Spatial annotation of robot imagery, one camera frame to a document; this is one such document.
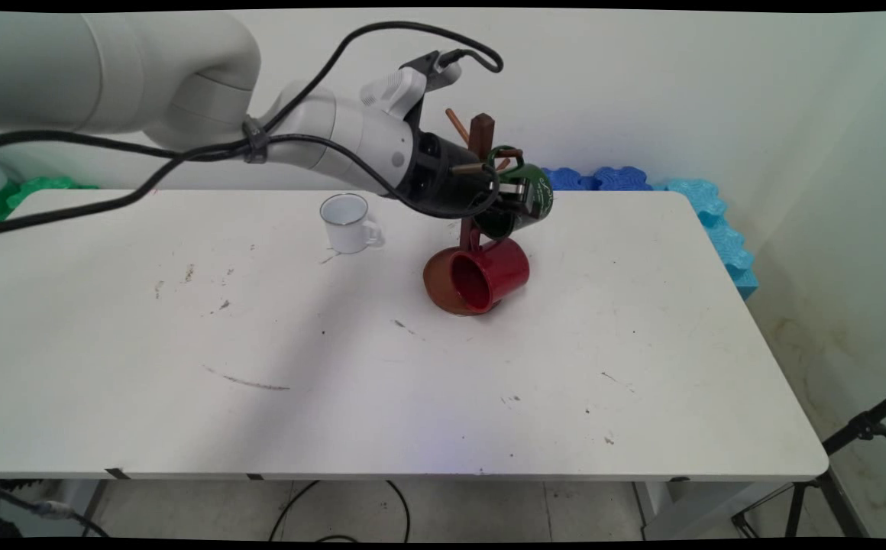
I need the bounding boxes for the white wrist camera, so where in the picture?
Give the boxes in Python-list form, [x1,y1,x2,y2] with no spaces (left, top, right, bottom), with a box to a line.
[359,50,464,123]

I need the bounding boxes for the black tripod stand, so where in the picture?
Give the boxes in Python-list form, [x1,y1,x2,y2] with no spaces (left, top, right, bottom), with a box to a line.
[732,384,886,540]

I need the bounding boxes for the white enamel mug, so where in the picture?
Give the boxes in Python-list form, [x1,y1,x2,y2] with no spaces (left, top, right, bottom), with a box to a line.
[319,193,386,254]

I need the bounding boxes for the black floor cable loop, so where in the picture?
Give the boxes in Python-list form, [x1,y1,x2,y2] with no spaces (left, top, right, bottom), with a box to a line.
[268,480,412,544]

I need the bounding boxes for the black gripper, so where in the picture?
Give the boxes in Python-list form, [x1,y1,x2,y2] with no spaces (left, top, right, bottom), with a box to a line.
[399,131,536,220]

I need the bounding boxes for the green foam mat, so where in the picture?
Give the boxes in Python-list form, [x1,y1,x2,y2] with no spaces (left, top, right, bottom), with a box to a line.
[0,176,100,227]

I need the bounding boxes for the light blue foam mat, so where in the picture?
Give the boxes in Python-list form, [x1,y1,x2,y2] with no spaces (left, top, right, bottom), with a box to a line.
[651,178,760,301]

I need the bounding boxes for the red ceramic mug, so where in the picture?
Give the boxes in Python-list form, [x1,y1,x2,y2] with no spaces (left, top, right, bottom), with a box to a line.
[449,237,531,313]

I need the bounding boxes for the white table leg frame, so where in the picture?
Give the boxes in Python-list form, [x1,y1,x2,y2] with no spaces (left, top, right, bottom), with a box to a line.
[632,480,799,541]

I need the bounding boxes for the black cable with grey plug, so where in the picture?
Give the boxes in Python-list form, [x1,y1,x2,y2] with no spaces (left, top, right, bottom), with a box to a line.
[0,464,112,540]

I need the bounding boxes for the dark green ceramic mug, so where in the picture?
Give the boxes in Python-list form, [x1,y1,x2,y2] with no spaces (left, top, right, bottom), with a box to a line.
[474,147,555,240]

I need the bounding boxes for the wooden mug tree stand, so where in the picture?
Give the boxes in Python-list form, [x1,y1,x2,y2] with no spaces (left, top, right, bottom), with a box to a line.
[422,108,525,316]

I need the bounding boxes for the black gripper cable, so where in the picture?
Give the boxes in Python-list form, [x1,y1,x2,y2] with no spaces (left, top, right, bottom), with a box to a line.
[0,134,502,236]

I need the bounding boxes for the black camera cable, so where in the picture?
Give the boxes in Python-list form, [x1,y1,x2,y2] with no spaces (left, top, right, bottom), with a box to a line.
[0,21,505,163]

